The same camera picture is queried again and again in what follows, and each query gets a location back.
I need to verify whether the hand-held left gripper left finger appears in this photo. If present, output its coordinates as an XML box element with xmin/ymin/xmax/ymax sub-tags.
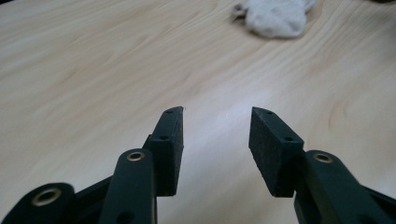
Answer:
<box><xmin>97</xmin><ymin>105</ymin><xmax>185</xmax><ymax>224</ymax></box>

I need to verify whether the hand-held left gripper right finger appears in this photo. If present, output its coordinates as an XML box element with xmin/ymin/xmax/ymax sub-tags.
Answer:
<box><xmin>248</xmin><ymin>106</ymin><xmax>395</xmax><ymax>224</ymax></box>

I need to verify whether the white fluffy cloth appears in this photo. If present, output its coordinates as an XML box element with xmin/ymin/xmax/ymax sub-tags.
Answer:
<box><xmin>232</xmin><ymin>0</ymin><xmax>318</xmax><ymax>39</ymax></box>

